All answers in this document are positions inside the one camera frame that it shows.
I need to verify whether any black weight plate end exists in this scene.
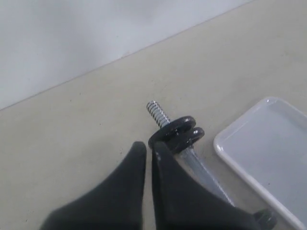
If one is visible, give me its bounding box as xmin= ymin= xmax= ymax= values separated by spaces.
xmin=170 ymin=127 xmax=205 ymax=154

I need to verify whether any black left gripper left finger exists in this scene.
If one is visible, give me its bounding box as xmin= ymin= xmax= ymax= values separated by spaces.
xmin=41 ymin=141 xmax=147 ymax=230

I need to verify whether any chrome threaded dumbbell bar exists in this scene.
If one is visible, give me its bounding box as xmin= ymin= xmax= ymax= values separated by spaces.
xmin=146 ymin=101 xmax=234 ymax=206

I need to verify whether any white rectangular tray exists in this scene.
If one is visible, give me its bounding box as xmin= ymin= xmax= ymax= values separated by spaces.
xmin=213 ymin=97 xmax=307 ymax=230

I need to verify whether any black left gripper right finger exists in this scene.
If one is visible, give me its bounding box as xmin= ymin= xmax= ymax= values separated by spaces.
xmin=152 ymin=142 xmax=260 ymax=230

